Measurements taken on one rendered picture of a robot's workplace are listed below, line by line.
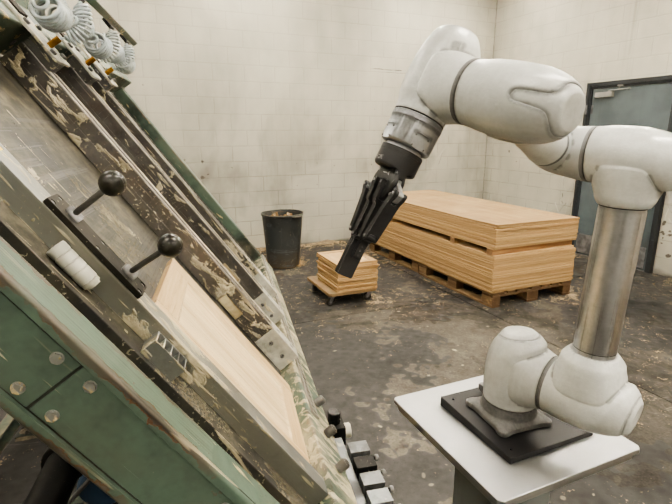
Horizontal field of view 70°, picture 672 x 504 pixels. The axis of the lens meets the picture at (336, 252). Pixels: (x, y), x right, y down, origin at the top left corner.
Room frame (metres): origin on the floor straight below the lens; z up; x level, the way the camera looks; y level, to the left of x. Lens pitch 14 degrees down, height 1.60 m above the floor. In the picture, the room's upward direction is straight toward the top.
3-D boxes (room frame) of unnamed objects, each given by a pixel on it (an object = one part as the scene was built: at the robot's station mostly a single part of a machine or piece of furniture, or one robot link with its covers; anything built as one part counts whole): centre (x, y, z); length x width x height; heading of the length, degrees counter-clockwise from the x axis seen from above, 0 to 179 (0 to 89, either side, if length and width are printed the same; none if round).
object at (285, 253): (5.67, 0.64, 0.33); 0.52 x 0.51 x 0.65; 24
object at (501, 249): (5.49, -1.40, 0.39); 2.46 x 1.05 x 0.78; 24
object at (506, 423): (1.29, -0.51, 0.80); 0.22 x 0.18 x 0.06; 20
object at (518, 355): (1.26, -0.52, 0.94); 0.18 x 0.16 x 0.22; 43
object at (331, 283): (4.57, -0.05, 0.20); 0.61 x 0.53 x 0.40; 24
